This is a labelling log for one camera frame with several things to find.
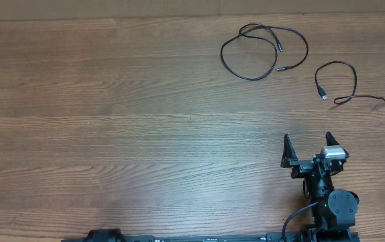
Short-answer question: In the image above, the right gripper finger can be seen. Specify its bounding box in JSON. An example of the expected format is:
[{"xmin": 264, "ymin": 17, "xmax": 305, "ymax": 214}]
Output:
[
  {"xmin": 280, "ymin": 134, "xmax": 298, "ymax": 168},
  {"xmin": 325, "ymin": 131, "xmax": 339, "ymax": 146}
]

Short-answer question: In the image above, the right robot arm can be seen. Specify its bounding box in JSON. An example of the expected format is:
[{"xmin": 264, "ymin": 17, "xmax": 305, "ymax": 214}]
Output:
[{"xmin": 280, "ymin": 132, "xmax": 359, "ymax": 241}]

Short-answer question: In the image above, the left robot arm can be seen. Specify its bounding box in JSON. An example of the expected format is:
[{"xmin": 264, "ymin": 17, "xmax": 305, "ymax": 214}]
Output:
[{"xmin": 84, "ymin": 229, "xmax": 126, "ymax": 242}]

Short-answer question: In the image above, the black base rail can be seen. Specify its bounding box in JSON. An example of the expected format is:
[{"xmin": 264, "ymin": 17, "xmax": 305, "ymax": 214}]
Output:
[{"xmin": 123, "ymin": 232, "xmax": 285, "ymax": 242}]

